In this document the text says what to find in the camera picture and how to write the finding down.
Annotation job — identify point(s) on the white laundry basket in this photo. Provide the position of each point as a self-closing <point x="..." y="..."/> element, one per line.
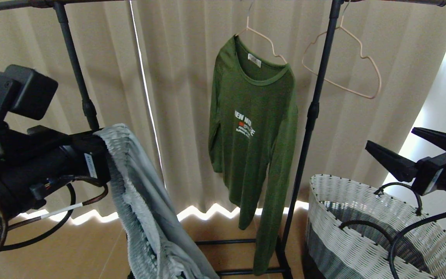
<point x="343" y="252"/>

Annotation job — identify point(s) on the green long-sleeved shirt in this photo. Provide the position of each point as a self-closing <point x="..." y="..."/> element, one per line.
<point x="254" y="162"/>

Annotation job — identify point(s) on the black clothes rack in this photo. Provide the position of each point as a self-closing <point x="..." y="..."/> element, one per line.
<point x="87" y="104"/>

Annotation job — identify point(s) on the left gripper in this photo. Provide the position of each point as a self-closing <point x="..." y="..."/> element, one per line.
<point x="52" y="170"/>

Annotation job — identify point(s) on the pale blue-grey garment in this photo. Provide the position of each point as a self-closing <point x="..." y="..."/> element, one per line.
<point x="145" y="217"/>

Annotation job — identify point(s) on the pink clothes hanger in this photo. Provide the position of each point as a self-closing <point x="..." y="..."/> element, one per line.
<point x="261" y="35"/>
<point x="378" y="77"/>

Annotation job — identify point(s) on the beige curtain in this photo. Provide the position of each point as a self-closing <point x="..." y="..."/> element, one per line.
<point x="184" y="97"/>

